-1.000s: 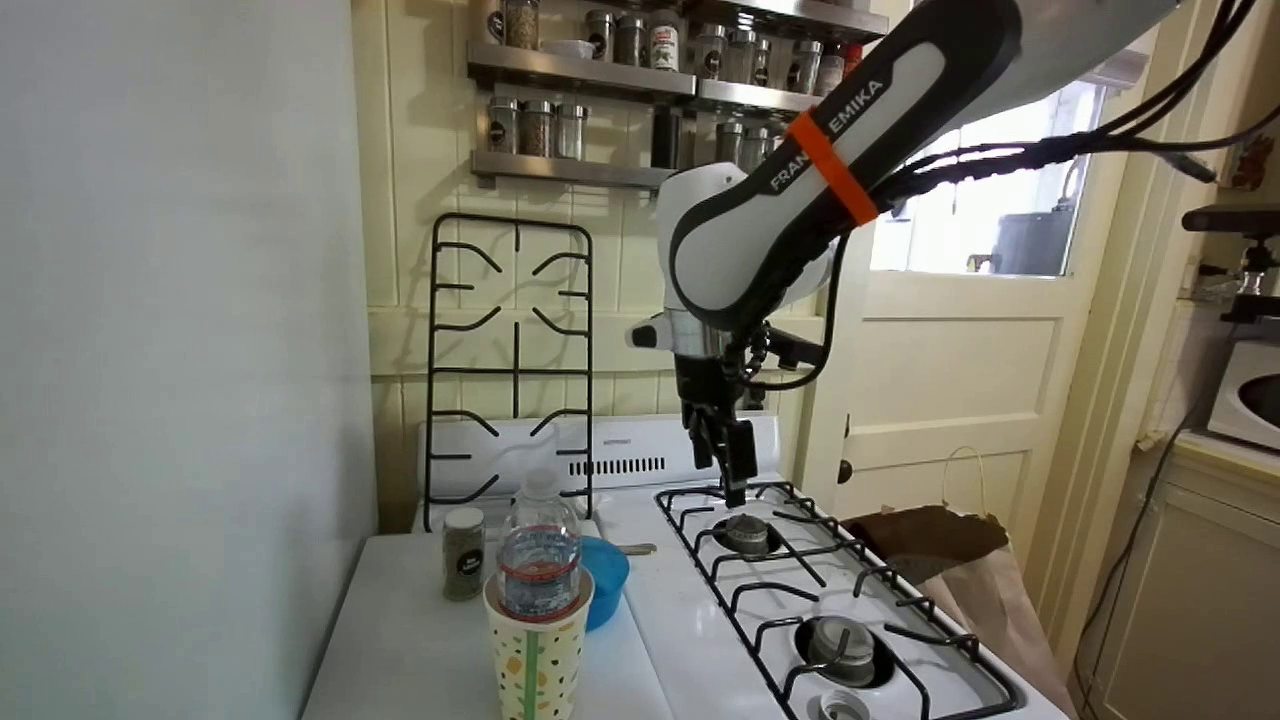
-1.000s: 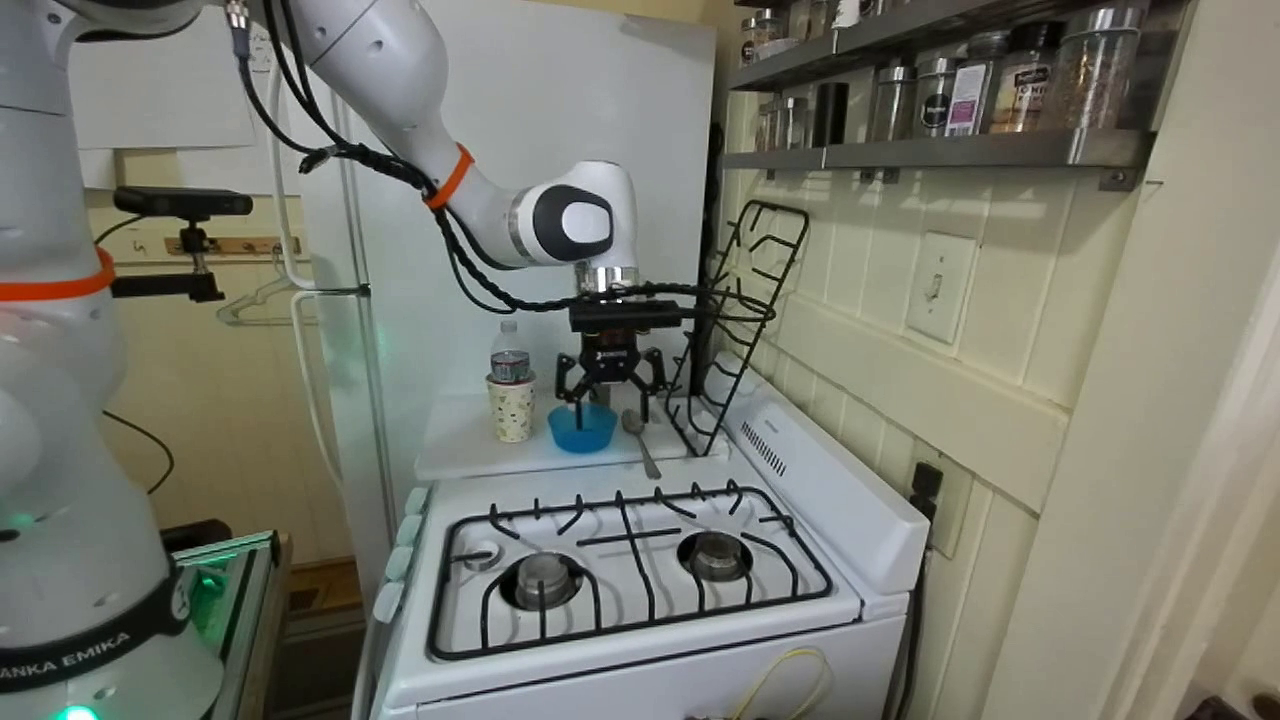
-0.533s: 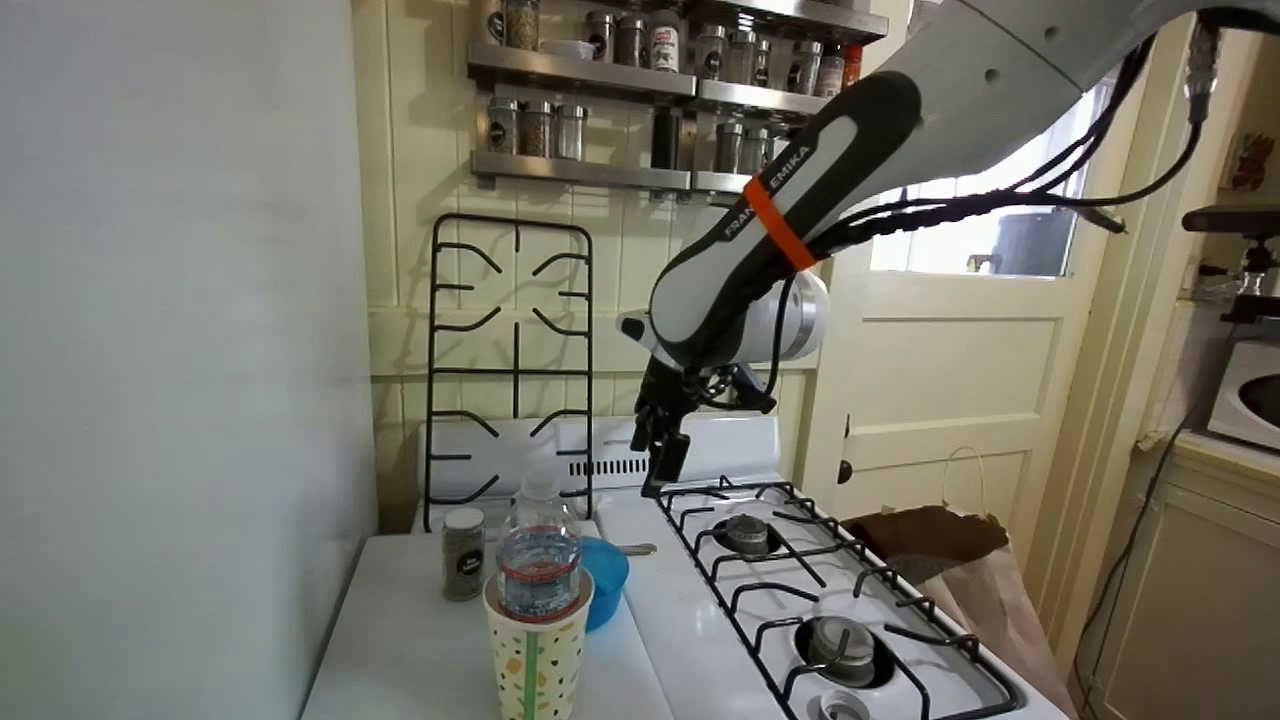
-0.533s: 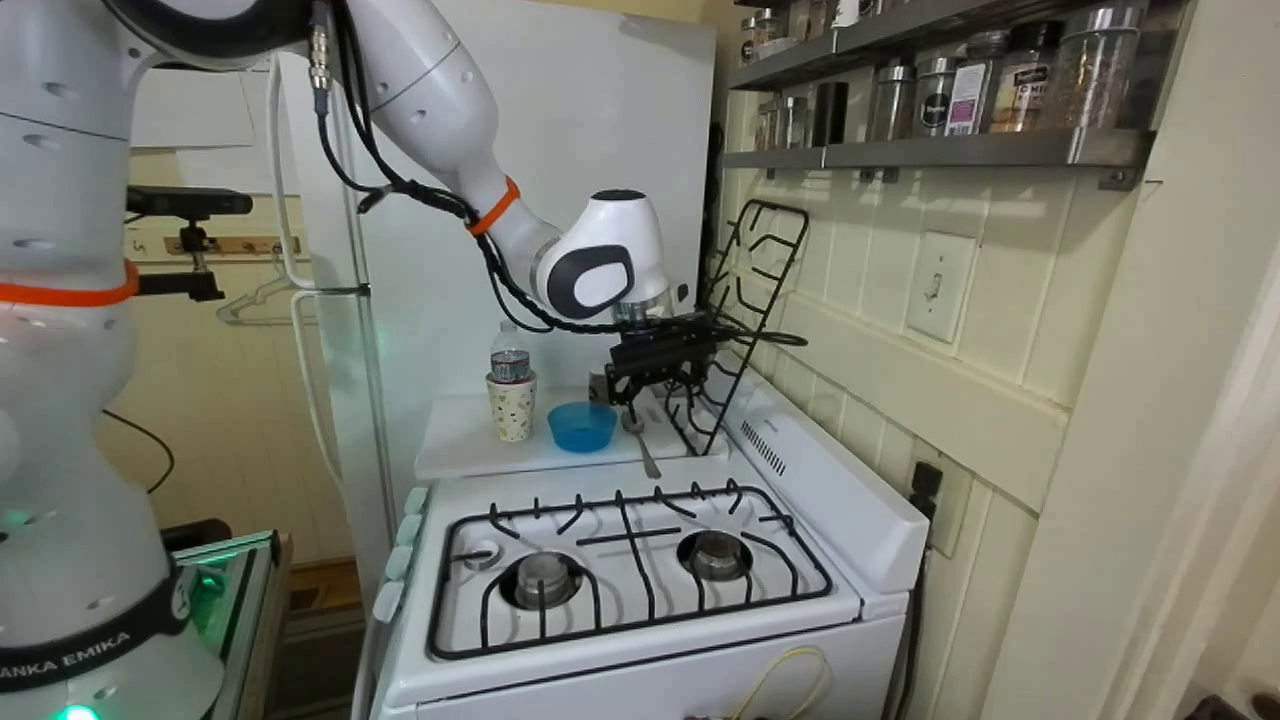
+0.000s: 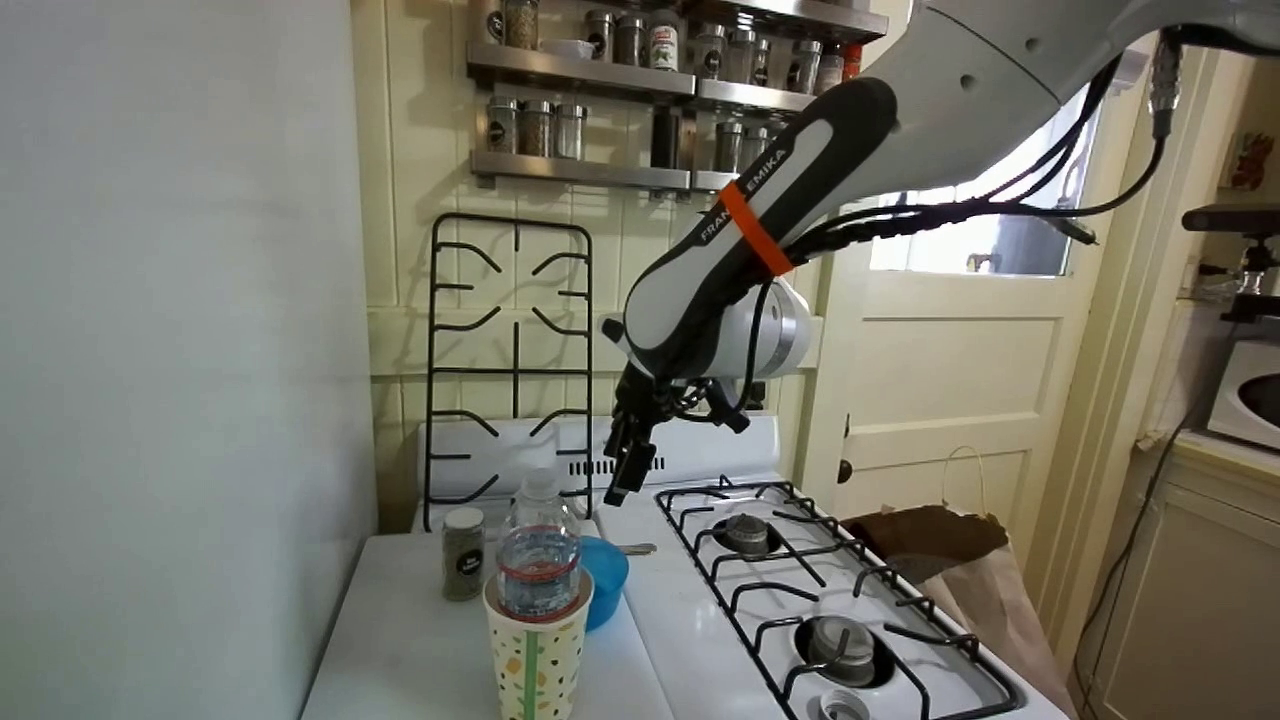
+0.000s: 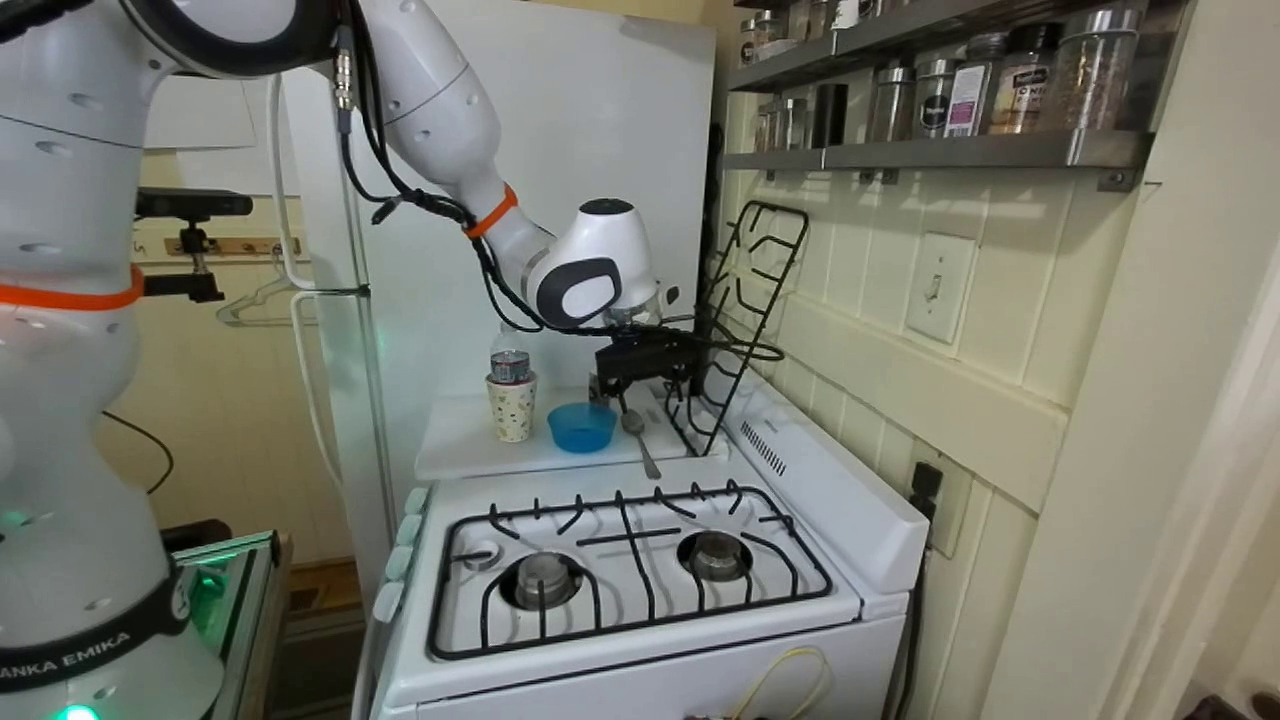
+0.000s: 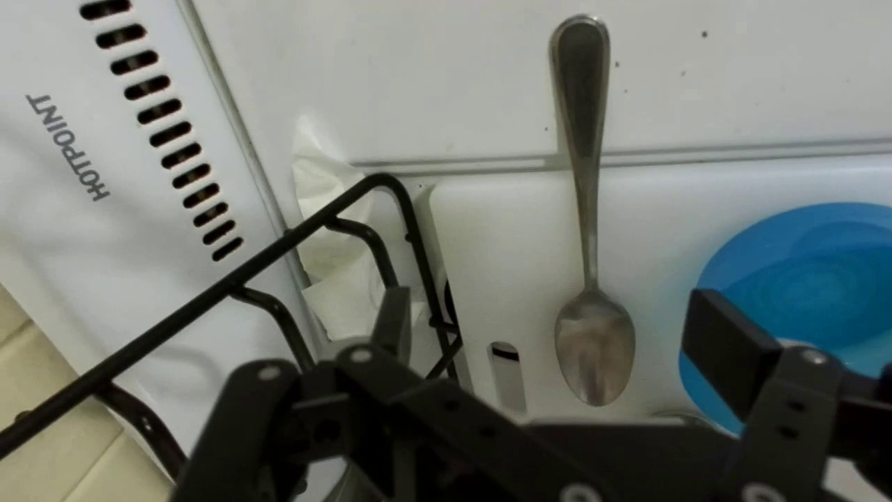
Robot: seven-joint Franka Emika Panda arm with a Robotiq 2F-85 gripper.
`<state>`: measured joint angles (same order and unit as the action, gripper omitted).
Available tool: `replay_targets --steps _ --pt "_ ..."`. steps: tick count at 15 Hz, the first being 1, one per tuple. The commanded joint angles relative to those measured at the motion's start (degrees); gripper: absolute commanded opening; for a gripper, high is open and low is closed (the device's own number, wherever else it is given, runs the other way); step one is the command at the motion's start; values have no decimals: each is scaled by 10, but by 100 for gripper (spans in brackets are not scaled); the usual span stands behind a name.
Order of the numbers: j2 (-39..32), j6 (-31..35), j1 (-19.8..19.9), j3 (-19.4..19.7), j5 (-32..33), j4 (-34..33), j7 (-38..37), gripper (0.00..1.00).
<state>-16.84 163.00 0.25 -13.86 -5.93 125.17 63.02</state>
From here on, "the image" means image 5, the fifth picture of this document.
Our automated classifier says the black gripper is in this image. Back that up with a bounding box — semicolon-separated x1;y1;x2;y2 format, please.
600;369;684;512

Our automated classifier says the black mounted stove grate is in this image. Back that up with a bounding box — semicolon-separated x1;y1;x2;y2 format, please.
651;478;1030;720

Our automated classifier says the blue plastic bowl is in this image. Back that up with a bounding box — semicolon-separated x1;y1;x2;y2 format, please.
572;535;633;635

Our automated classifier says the clear plastic water bottle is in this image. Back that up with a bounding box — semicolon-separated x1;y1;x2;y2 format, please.
490;464;586;625

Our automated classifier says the round metal gas burner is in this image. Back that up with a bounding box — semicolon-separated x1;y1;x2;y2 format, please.
711;512;790;560
790;611;894;693

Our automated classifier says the dotted paper cup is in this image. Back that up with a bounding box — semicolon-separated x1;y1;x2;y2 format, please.
478;573;595;720

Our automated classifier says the white gas stove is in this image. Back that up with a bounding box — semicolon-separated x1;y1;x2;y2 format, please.
294;412;1075;720

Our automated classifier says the black loose stove grate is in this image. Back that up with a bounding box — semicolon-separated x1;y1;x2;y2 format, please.
421;211;600;535

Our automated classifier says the steel spice shelf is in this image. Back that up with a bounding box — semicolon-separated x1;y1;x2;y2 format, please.
459;42;876;130
690;0;891;42
462;144;757;198

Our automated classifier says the white door with window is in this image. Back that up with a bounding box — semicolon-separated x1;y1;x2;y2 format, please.
794;77;1117;577

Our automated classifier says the white refrigerator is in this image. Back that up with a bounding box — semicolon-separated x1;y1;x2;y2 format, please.
0;0;381;720

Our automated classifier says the cream kitchen cabinet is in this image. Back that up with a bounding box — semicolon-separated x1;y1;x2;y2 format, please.
1070;432;1280;720

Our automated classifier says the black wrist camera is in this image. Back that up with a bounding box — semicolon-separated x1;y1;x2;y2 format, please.
671;375;751;432

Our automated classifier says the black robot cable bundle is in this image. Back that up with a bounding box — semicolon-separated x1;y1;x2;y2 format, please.
745;32;1190;292

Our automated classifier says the small wall decoration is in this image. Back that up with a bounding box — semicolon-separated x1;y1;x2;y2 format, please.
1223;130;1280;198

